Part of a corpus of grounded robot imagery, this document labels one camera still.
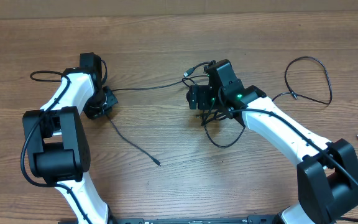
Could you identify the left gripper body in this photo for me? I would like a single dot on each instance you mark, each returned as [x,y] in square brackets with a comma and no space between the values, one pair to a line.
[100,102]

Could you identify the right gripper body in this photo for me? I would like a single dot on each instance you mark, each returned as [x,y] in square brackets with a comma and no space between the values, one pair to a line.
[207,99]

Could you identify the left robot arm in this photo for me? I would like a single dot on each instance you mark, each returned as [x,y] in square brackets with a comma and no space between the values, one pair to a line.
[56,153]

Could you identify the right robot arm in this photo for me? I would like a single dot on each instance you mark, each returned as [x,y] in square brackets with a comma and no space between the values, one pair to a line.
[327,172]

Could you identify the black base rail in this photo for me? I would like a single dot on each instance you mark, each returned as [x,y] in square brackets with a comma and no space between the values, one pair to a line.
[194,221]

